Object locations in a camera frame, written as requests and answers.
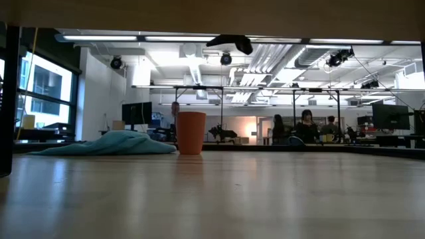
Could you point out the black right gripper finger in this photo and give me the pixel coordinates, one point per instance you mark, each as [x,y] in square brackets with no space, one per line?
[225,40]
[245,46]

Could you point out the orange plastic cup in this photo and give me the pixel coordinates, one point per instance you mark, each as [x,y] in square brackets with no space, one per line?
[191,132]

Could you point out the black background robot arm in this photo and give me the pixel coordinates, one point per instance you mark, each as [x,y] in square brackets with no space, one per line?
[224,133]

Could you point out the black ceiling speaker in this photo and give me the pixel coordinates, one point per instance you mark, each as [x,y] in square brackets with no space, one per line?
[226,59]
[116,62]

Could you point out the person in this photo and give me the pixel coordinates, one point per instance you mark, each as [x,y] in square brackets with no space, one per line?
[330,126]
[278,129]
[174,108]
[307,127]

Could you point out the small black monitor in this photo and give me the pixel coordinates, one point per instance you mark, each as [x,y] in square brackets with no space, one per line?
[136,113]

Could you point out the cardboard box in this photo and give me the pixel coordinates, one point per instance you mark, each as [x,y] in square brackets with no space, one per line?
[118,125]

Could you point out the teal microfibre cloth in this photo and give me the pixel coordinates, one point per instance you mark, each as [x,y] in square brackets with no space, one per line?
[113,144]

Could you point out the large black monitor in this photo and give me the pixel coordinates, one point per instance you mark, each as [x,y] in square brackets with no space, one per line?
[391,117]

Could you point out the yellow box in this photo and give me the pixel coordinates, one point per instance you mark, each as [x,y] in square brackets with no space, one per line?
[28,121]

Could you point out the black overhead rig frame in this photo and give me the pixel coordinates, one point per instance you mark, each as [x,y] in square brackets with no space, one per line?
[293,99]

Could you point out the black ceiling camera cluster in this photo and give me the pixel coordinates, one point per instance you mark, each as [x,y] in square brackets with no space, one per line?
[338,58]

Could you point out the black table frame rail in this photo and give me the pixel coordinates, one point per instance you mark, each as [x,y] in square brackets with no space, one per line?
[332,149]

